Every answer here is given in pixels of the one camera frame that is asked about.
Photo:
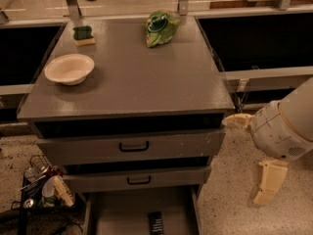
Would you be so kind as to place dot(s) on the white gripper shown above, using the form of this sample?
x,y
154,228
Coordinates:
x,y
275,131

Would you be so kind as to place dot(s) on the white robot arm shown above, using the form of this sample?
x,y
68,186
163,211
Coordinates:
x,y
297,108

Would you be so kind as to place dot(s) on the grey top drawer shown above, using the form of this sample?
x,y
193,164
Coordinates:
x,y
113,149

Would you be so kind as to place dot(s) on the grey drawer cabinet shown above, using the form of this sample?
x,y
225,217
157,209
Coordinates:
x,y
133,90

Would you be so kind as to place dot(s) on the grey open bottom drawer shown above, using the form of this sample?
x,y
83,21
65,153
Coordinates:
x,y
127,212

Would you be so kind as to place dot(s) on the grey middle drawer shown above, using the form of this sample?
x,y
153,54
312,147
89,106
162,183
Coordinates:
x,y
137,179

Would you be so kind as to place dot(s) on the green chip bag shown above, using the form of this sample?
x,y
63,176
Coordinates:
x,y
160,27

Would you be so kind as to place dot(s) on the white paper bowl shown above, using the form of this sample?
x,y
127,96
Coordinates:
x,y
70,69

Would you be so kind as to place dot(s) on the green yellow sponge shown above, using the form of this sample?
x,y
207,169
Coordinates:
x,y
82,35

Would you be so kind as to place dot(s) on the white cup in rack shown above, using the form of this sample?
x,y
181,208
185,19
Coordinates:
x,y
49,188

